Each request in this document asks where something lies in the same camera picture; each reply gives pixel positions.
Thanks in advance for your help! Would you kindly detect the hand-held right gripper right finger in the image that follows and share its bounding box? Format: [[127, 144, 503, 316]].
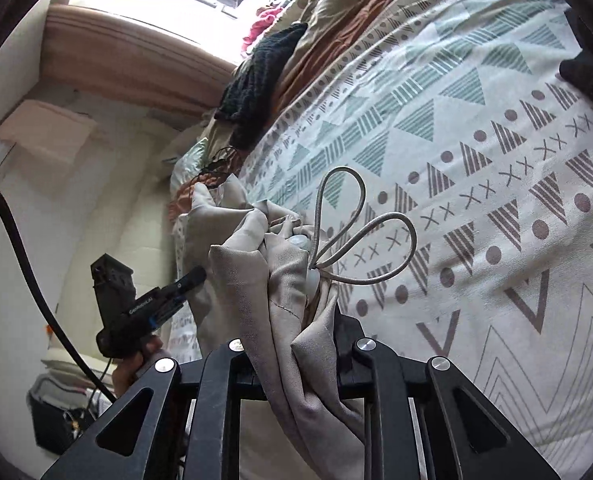
[[333, 305, 562, 480]]

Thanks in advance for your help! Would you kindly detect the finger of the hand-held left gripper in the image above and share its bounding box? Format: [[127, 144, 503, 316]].
[[160, 266, 208, 301], [146, 296, 190, 330]]

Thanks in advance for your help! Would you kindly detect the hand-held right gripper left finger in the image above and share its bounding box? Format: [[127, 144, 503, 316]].
[[41, 339, 271, 480]]

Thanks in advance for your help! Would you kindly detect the beige coat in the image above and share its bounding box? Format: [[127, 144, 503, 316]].
[[176, 165, 420, 480]]

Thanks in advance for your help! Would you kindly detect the person's left hand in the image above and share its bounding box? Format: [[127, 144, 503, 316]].
[[111, 335, 166, 397]]

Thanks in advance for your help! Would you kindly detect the white padded headboard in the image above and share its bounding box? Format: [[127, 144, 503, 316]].
[[51, 160, 197, 361]]

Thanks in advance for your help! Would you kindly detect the pale green pillow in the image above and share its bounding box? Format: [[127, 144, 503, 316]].
[[170, 137, 210, 192]]

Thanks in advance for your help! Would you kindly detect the black storage bin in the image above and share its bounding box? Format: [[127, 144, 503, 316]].
[[26, 372, 122, 456]]

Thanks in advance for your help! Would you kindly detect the black knit garment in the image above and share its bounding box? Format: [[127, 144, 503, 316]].
[[214, 22, 310, 151]]

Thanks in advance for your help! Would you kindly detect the wooden headboard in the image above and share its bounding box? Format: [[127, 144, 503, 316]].
[[44, 2, 237, 108]]

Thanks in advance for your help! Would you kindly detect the red cloth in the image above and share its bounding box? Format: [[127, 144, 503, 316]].
[[241, 2, 290, 48]]

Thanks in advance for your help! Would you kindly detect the geometric patterned blanket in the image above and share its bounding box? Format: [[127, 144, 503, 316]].
[[169, 0, 593, 480]]

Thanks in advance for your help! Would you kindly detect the rust orange blanket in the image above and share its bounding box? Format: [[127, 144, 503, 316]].
[[166, 0, 457, 226]]

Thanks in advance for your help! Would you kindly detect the dark cloth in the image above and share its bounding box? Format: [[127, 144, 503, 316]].
[[559, 7, 593, 106]]

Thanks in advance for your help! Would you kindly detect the thick black cable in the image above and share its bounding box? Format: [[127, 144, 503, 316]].
[[0, 175, 120, 403]]

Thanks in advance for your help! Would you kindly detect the black cable with headset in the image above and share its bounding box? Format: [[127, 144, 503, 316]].
[[191, 147, 238, 187]]

